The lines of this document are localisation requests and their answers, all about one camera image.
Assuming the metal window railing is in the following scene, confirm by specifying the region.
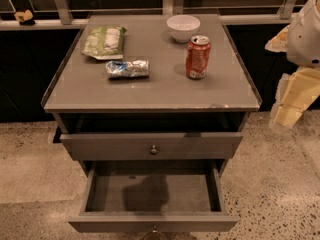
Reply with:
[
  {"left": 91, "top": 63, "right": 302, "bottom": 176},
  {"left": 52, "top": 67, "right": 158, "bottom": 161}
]
[{"left": 0, "top": 0, "right": 307, "bottom": 29}]

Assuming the round metal drawer knob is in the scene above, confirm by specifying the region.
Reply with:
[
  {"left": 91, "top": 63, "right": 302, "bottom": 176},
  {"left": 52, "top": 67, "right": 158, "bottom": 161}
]
[{"left": 149, "top": 145, "right": 159, "bottom": 155}]

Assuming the small yellow object on ledge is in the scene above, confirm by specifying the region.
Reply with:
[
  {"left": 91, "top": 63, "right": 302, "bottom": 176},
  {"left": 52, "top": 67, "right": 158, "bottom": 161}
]
[{"left": 14, "top": 9, "right": 35, "bottom": 25}]

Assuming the white ceramic bowl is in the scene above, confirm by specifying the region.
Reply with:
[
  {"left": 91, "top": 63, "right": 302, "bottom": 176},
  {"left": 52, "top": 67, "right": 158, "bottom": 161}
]
[{"left": 167, "top": 15, "right": 200, "bottom": 43}]

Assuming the grey open middle drawer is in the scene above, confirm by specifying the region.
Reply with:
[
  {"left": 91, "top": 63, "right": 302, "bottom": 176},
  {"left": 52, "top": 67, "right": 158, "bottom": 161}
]
[{"left": 69, "top": 160, "right": 239, "bottom": 233}]

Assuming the grey top drawer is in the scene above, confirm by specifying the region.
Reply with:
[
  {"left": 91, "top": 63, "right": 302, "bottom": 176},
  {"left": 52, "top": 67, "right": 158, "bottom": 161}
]
[{"left": 60, "top": 132, "right": 242, "bottom": 161}]

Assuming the grey drawer cabinet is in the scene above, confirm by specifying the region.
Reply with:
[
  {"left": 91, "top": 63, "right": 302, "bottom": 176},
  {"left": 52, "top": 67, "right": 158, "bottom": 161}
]
[{"left": 40, "top": 13, "right": 263, "bottom": 178}]

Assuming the orange soda can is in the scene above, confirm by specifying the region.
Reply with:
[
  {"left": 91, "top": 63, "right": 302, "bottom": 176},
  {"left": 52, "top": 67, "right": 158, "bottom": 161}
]
[{"left": 186, "top": 35, "right": 211, "bottom": 79}]

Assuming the blue silver snack bag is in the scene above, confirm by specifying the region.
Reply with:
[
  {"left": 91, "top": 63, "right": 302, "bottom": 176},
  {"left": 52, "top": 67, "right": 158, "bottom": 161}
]
[{"left": 106, "top": 59, "right": 150, "bottom": 79}]

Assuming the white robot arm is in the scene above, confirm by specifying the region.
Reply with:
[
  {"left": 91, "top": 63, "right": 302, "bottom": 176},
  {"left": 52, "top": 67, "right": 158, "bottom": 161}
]
[{"left": 265, "top": 0, "right": 320, "bottom": 130}]

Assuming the metal middle drawer handle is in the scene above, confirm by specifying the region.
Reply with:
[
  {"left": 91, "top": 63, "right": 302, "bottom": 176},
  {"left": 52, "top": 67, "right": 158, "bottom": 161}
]
[{"left": 141, "top": 226, "right": 166, "bottom": 240}]

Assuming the green snack bag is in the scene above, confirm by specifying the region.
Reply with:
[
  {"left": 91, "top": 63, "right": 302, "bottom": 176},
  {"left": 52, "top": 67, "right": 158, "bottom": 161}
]
[{"left": 82, "top": 25, "right": 127, "bottom": 60}]

